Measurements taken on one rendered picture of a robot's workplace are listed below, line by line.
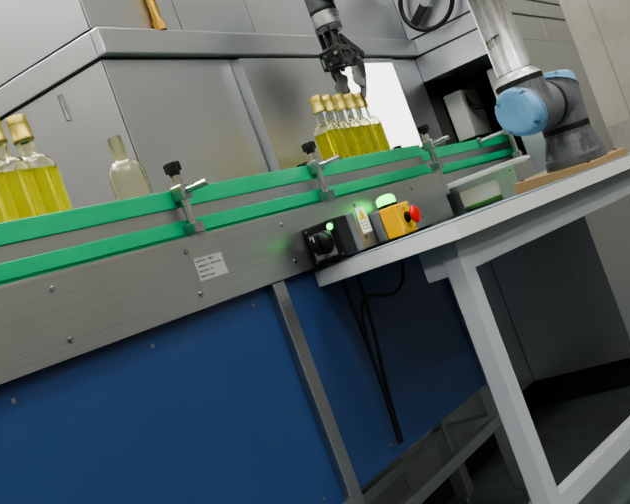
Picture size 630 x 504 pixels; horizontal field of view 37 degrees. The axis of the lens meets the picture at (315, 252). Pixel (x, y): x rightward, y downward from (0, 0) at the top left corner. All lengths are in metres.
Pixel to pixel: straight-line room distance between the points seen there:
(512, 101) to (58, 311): 1.27
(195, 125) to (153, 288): 0.81
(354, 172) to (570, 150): 0.54
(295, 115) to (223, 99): 0.26
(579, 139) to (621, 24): 2.52
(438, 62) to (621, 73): 1.62
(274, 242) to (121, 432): 0.54
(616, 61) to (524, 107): 2.66
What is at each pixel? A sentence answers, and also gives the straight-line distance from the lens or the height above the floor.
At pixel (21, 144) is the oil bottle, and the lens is 1.63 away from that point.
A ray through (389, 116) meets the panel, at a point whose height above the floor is 1.12.
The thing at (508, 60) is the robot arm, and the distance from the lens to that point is 2.29.
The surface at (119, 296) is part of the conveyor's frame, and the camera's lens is 1.45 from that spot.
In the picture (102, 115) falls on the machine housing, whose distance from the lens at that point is 2.12.
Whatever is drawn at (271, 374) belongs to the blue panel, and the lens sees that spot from 1.70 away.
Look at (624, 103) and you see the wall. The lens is 4.88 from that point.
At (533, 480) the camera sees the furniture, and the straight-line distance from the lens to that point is 1.83.
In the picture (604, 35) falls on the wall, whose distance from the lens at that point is 4.90.
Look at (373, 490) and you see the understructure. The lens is 2.19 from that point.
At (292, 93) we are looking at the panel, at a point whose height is 1.22.
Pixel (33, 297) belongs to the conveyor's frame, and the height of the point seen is 0.85.
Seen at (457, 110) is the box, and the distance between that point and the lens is 3.55.
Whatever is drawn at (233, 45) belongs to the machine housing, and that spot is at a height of 1.36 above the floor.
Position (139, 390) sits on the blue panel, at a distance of 1.46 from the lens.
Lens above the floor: 0.76
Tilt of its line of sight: 1 degrees up
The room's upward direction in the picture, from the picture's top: 20 degrees counter-clockwise
